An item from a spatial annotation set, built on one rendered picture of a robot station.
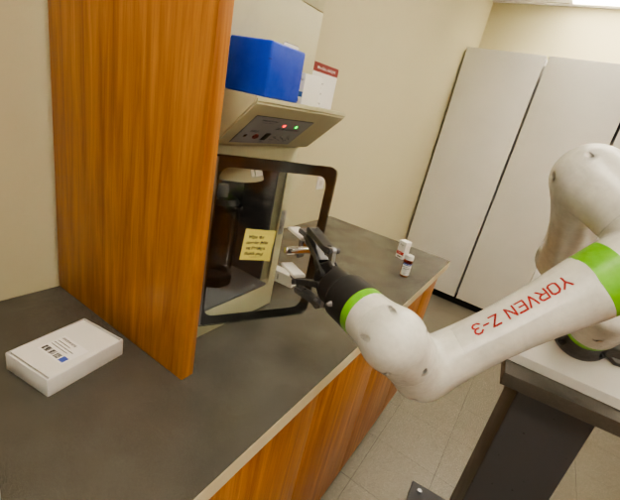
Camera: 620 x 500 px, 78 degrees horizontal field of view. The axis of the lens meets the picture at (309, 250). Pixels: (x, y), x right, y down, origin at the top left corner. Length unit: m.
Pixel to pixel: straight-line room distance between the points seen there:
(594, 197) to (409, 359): 0.42
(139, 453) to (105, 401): 0.14
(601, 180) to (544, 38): 3.46
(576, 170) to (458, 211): 2.96
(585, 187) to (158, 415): 0.85
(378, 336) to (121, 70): 0.65
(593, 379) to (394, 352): 0.83
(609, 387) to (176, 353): 1.11
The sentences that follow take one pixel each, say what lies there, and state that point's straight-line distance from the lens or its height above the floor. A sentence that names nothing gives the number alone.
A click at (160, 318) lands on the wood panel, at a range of 0.85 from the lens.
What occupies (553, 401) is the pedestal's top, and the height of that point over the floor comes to 0.92.
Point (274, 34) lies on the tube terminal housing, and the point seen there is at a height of 1.63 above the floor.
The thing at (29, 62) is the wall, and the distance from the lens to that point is 1.08.
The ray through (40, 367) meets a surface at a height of 0.98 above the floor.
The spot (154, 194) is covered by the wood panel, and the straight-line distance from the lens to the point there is 0.78.
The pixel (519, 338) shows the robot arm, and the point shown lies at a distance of 0.71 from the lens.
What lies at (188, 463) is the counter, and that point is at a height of 0.94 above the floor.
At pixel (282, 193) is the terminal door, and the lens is 0.86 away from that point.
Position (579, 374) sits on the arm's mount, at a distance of 1.32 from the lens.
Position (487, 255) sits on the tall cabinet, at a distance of 3.76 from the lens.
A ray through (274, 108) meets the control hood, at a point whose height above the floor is 1.49.
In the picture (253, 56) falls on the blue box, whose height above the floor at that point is 1.57.
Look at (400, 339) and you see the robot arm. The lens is 0.58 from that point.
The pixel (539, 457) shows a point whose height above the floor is 0.69.
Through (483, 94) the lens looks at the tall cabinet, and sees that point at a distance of 3.72.
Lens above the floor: 1.52
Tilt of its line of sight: 21 degrees down
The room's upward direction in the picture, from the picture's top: 12 degrees clockwise
